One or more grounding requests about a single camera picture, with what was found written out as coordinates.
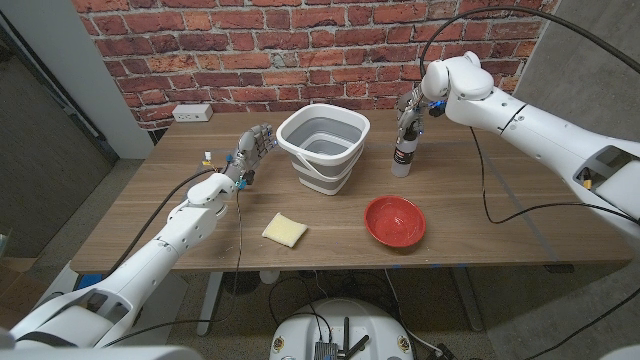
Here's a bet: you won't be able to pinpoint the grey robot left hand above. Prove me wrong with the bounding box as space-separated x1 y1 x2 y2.
222 123 279 189

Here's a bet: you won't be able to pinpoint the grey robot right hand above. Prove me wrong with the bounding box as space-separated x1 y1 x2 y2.
396 84 431 145

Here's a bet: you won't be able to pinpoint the white bottle with black cap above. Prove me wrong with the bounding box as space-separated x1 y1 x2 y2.
390 127 420 179

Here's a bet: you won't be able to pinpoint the white grey collapsible bucket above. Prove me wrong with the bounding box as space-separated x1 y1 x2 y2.
275 103 372 196

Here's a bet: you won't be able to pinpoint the red bowl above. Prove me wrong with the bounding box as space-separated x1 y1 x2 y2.
363 195 428 249

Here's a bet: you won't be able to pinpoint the white power outlet strip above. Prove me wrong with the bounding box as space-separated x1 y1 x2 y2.
171 103 214 123

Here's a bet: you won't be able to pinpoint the yellow sponge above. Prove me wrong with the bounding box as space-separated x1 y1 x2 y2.
261 212 309 249

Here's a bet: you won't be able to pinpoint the red brick print backdrop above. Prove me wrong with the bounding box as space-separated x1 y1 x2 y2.
72 0 559 131

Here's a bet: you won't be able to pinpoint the white table leg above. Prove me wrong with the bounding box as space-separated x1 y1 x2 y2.
196 271 225 336

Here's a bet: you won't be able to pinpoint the white robot torso base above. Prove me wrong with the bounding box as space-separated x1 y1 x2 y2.
268 298 416 360

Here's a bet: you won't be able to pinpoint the grey table leg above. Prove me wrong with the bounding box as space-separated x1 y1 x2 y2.
452 267 485 333

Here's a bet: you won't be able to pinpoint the blue floor object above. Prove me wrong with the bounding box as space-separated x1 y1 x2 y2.
73 272 104 291

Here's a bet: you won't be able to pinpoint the black antennas on torso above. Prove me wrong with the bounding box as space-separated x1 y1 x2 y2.
340 316 371 360

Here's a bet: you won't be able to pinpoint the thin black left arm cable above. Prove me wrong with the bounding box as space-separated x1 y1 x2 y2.
99 189 244 349

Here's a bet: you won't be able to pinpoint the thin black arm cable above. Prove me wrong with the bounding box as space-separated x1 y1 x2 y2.
468 125 640 226
99 189 244 349

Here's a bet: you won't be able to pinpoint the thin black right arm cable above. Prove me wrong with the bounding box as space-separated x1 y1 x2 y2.
468 125 640 226

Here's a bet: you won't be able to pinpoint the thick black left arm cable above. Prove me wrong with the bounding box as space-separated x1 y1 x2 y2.
107 168 221 277

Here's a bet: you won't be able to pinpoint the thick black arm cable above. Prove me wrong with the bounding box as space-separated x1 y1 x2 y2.
418 5 640 76
107 168 221 277

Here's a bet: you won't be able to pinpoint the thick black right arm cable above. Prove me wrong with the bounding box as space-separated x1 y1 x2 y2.
418 5 640 76

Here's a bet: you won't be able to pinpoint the dark grey wall panel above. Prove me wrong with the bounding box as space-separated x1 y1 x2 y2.
0 24 120 259

